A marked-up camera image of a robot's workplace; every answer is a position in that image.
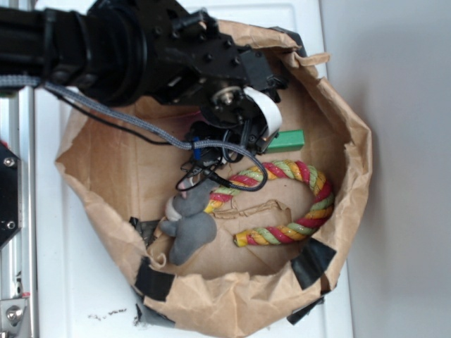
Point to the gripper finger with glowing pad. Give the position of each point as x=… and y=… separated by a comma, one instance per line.
x=269, y=110

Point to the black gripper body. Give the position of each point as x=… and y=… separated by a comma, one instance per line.
x=195, y=64

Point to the green rectangular block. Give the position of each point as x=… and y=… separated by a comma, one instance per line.
x=286, y=141

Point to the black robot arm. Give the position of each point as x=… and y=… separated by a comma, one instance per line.
x=119, y=51

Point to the grey plush mouse toy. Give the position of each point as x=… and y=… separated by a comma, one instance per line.
x=186, y=220

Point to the brown paper bag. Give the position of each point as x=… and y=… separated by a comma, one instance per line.
x=276, y=250

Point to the aluminium frame rail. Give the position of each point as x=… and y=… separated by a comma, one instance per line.
x=19, y=314

